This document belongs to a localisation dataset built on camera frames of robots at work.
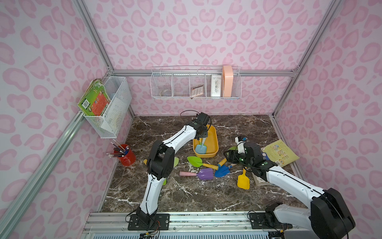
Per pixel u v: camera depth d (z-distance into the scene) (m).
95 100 0.72
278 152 0.98
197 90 0.94
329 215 0.40
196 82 0.99
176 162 0.95
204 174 0.88
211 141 1.04
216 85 0.93
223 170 0.90
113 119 0.82
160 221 0.73
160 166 0.56
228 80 0.83
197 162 0.94
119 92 0.93
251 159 0.64
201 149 0.99
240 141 0.75
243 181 0.85
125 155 0.86
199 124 0.75
